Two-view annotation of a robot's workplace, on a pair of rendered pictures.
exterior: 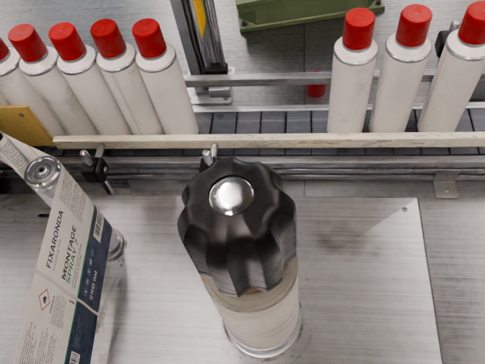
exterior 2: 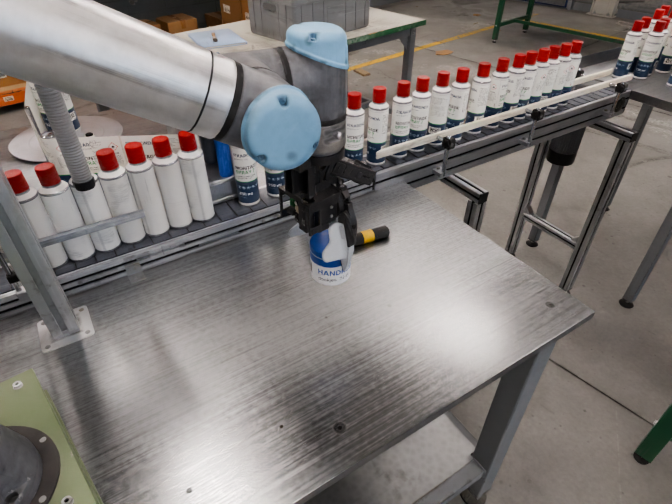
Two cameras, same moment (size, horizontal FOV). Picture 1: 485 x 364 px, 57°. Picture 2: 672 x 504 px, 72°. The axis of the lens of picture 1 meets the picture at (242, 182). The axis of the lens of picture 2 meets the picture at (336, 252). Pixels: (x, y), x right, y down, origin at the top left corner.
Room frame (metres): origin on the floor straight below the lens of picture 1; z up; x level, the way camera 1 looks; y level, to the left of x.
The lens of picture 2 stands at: (1.36, -0.05, 1.49)
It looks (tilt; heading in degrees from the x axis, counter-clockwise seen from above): 39 degrees down; 134
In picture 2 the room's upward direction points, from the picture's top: straight up
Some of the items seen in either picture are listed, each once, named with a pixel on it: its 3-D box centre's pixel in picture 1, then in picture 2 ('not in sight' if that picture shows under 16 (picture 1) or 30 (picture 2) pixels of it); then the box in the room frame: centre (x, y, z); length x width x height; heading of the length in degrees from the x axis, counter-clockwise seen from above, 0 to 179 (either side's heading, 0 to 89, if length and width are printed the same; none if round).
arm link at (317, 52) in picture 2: not in sight; (315, 74); (0.93, 0.36, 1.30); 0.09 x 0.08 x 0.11; 67
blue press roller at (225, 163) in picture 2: not in sight; (224, 158); (0.50, 0.47, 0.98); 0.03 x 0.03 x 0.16
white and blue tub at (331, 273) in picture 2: not in sight; (330, 257); (0.93, 0.38, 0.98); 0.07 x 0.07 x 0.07
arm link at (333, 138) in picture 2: not in sight; (320, 132); (0.93, 0.36, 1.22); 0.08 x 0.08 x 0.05
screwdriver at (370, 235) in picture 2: not in sight; (349, 241); (0.80, 0.58, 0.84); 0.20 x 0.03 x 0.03; 68
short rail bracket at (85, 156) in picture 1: (102, 166); not in sight; (0.41, 0.20, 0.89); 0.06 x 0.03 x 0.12; 166
